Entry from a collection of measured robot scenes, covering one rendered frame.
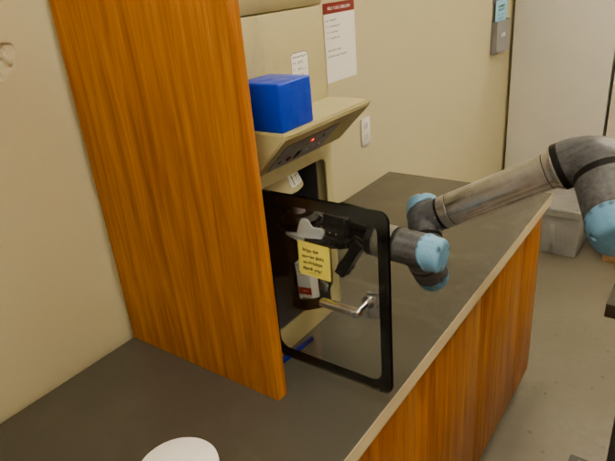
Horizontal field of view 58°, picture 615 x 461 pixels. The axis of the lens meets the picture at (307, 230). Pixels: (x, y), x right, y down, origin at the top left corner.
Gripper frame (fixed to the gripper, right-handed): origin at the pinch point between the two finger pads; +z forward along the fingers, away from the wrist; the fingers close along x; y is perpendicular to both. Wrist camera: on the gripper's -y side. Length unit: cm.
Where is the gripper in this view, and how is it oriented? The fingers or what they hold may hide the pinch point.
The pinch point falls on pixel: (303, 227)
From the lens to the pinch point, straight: 133.3
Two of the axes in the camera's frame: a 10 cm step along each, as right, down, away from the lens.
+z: -8.2, -2.3, 5.3
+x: -5.8, 3.9, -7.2
